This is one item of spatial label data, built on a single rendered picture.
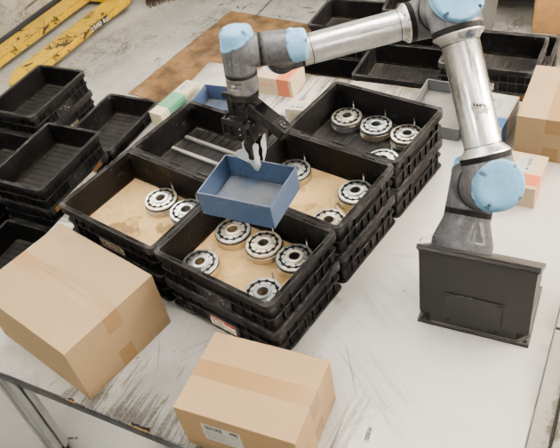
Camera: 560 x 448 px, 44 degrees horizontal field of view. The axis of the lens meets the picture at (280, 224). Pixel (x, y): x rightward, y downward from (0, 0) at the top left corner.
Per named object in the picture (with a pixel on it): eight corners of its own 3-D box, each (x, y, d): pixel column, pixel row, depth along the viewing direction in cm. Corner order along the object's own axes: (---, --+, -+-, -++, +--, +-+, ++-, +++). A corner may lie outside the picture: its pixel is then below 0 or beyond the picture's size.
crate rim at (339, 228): (396, 171, 196) (396, 164, 194) (339, 236, 180) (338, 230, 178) (284, 134, 216) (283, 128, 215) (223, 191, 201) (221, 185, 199)
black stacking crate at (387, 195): (396, 196, 202) (395, 166, 194) (341, 261, 187) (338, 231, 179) (288, 159, 223) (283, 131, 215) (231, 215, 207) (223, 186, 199)
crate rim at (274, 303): (339, 236, 180) (338, 230, 178) (270, 316, 164) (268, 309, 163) (223, 191, 201) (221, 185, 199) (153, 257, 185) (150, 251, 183)
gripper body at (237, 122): (239, 125, 172) (233, 81, 165) (269, 131, 168) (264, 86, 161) (223, 140, 167) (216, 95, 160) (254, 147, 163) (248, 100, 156)
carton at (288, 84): (257, 92, 275) (253, 76, 270) (270, 76, 282) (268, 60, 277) (292, 98, 268) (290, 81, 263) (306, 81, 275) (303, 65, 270)
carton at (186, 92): (164, 128, 266) (160, 115, 262) (153, 124, 269) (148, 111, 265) (202, 94, 280) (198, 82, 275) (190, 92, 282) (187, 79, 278)
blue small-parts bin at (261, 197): (300, 188, 171) (296, 166, 166) (275, 229, 162) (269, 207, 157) (230, 174, 179) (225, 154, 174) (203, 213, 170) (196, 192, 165)
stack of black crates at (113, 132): (129, 148, 358) (108, 92, 335) (177, 157, 346) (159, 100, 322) (83, 197, 334) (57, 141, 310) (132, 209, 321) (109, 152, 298)
